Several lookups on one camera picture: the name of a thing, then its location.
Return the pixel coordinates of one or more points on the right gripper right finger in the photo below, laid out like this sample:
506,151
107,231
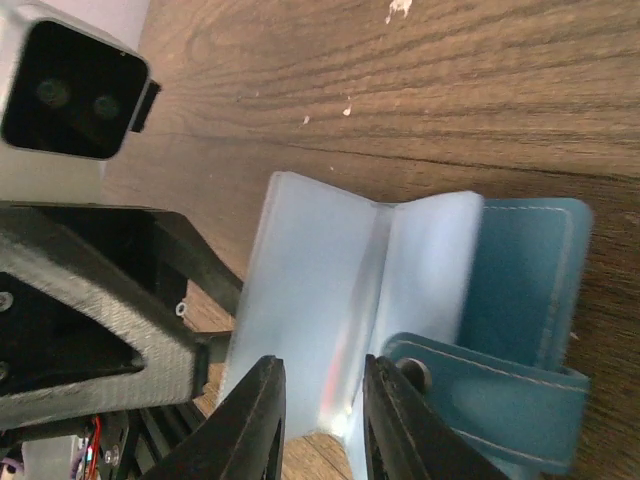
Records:
404,437

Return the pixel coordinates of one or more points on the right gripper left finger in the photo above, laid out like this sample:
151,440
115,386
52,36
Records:
242,439

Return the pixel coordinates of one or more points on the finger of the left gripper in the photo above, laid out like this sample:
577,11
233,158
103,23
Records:
89,321

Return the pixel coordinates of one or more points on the blue card holder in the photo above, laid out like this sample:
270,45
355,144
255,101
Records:
480,291

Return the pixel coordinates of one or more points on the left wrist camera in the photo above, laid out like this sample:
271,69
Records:
73,86

